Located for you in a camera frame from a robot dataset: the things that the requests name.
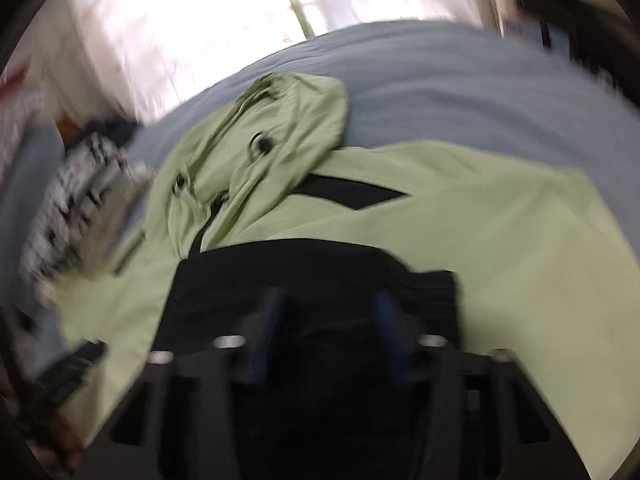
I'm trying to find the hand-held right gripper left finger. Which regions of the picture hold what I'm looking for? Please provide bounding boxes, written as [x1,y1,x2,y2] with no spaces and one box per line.
[90,287,288,480]

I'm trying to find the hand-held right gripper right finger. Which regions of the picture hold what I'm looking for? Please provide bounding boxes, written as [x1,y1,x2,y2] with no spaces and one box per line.
[375,290,581,480]

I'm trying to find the green and black hooded jacket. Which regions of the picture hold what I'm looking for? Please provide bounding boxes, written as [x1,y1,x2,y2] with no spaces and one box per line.
[47,72,640,480]

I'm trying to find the folded black and white clothes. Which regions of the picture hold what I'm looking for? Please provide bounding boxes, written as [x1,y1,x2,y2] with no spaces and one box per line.
[20,135,151,286]

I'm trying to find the blue-grey bed blanket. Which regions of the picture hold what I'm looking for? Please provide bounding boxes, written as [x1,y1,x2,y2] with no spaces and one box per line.
[0,19,640,376]

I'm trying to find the white sheer curtain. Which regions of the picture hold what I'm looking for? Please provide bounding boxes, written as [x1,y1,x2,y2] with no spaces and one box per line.
[30,0,501,126]

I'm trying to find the wooden shelf unit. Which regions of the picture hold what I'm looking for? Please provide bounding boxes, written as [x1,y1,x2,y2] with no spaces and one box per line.
[480,0,640,41]

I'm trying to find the black bag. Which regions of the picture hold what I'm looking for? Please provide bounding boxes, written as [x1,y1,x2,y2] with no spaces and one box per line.
[515,0,640,96]

